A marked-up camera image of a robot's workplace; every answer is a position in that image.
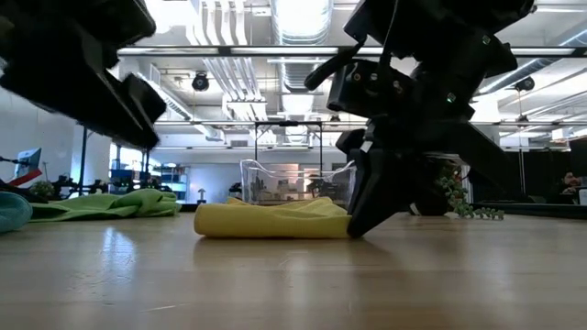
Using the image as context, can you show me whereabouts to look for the teal microfiber towel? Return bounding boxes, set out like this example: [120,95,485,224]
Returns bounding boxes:
[0,191,34,234]

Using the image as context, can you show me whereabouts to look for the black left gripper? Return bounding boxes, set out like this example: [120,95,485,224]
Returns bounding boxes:
[0,49,161,150]

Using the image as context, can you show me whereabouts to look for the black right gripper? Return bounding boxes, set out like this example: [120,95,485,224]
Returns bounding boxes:
[337,91,533,238]

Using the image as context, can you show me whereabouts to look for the green microfiber towel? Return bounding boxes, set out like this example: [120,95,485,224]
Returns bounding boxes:
[29,188,183,225]

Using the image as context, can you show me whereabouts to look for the red bar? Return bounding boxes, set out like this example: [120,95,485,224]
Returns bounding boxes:
[6,168,43,188]

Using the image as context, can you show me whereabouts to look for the yellow microfiber towel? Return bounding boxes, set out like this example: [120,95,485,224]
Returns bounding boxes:
[193,196,353,240]

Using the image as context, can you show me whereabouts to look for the person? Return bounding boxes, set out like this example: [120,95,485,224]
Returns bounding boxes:
[556,170,587,204]

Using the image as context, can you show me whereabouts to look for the potted succulent plant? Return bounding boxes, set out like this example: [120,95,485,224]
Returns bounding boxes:
[410,153,505,221]

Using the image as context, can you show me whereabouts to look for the black ceiling-hung camera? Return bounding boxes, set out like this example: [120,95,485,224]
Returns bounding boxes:
[514,75,536,93]
[191,71,211,92]

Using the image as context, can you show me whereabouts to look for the tilted computer monitor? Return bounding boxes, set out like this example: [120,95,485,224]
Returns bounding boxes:
[13,147,42,180]

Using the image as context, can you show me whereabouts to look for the blue storage shelf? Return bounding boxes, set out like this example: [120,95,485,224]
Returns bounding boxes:
[109,158,190,203]

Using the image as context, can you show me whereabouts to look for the silver ceiling air duct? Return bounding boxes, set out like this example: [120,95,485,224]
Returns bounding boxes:
[270,0,336,143]

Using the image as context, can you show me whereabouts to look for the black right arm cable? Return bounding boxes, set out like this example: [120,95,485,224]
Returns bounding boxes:
[304,0,396,92]

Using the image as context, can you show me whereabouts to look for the small round green plant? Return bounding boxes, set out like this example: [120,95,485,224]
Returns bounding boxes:
[29,180,56,199]

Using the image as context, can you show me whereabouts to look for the clear plastic bin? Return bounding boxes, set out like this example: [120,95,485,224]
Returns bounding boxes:
[238,158,360,208]

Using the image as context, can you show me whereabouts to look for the black pole stand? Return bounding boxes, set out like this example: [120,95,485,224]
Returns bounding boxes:
[79,127,89,196]

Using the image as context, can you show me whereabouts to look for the black partition panels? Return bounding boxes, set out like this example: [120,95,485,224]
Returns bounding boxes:
[522,137,587,203]

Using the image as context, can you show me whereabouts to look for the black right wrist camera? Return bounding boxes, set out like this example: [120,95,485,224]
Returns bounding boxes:
[327,58,414,119]

